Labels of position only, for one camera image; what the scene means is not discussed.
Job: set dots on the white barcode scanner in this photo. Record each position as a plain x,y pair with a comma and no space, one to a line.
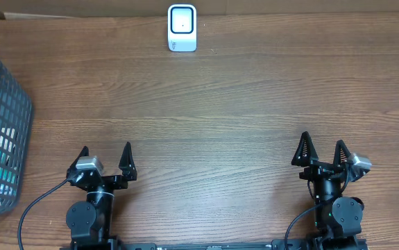
182,27

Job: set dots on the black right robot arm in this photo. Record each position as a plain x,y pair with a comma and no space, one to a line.
337,218

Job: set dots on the brown cardboard backboard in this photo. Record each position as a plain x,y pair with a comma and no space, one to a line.
129,8

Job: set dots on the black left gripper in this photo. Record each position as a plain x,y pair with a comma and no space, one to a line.
121,182

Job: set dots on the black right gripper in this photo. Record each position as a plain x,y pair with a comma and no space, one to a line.
318,169

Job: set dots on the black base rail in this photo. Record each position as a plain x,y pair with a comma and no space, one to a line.
273,245

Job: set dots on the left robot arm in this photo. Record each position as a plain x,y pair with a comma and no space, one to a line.
90,220

